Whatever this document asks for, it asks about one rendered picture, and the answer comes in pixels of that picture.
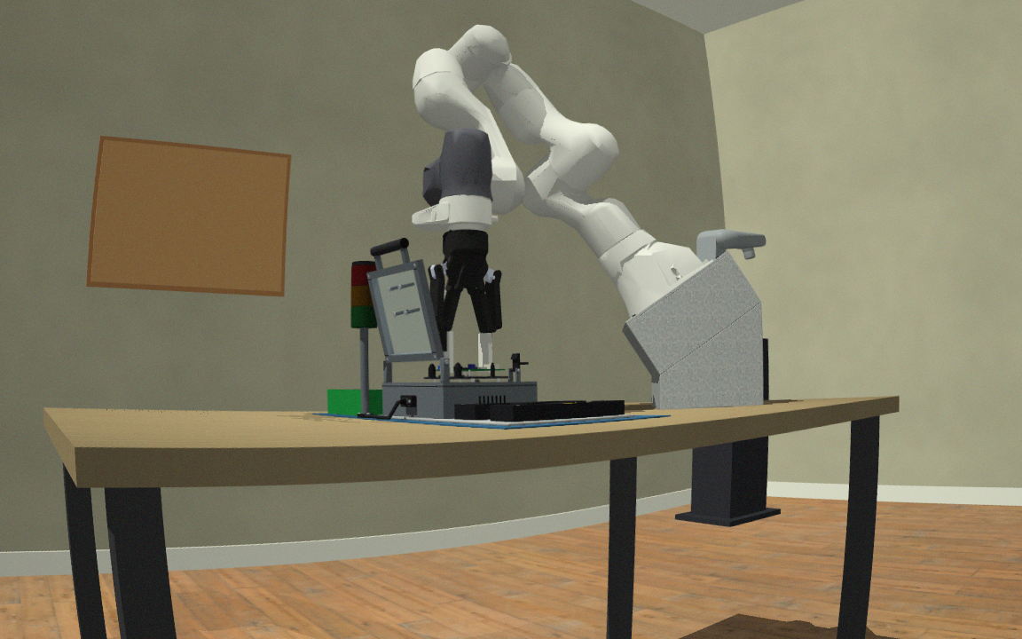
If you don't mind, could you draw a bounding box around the green bin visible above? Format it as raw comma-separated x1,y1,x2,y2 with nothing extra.
327,390,382,416

